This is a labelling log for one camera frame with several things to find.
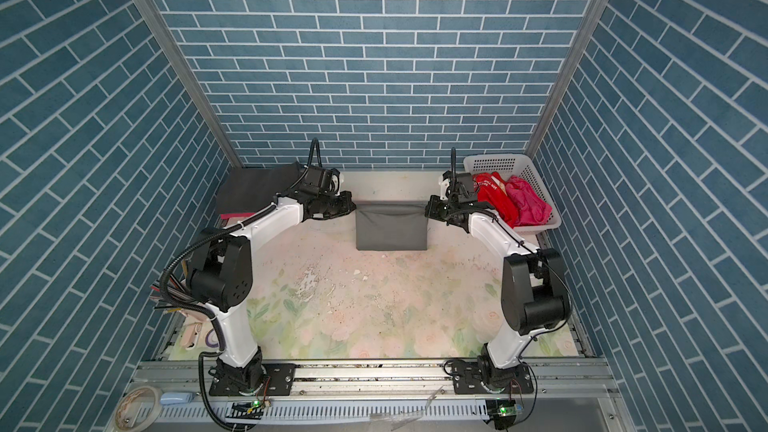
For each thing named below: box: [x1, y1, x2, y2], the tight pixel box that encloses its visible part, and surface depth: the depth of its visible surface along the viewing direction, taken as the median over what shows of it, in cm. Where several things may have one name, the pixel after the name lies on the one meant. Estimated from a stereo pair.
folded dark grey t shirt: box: [216, 161, 307, 214], surface depth 113 cm
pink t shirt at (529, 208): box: [506, 175, 553, 226], surface depth 103 cm
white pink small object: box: [180, 322, 203, 350], surface depth 80 cm
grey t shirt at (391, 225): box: [356, 200, 428, 251], surface depth 97 cm
